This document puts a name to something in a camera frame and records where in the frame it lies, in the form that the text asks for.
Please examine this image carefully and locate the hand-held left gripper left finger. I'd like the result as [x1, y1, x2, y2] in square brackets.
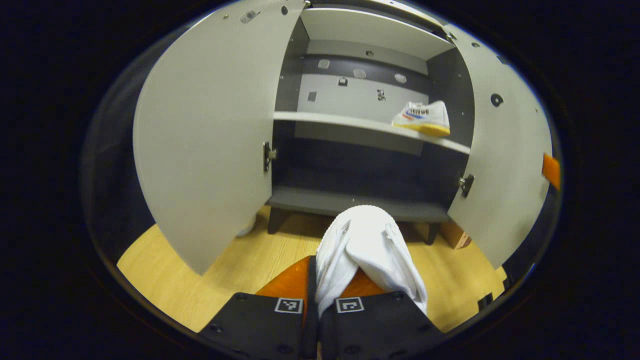
[196, 255, 319, 360]

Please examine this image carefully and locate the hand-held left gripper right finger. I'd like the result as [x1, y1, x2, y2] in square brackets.
[319, 267, 447, 360]

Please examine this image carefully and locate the white cabinet door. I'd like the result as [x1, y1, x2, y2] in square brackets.
[132, 0, 307, 276]
[442, 24, 553, 270]

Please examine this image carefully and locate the white shoe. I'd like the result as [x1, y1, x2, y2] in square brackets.
[315, 205, 429, 318]
[391, 100, 451, 137]

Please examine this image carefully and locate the white shoe cabinet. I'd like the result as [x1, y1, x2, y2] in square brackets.
[266, 0, 476, 246]

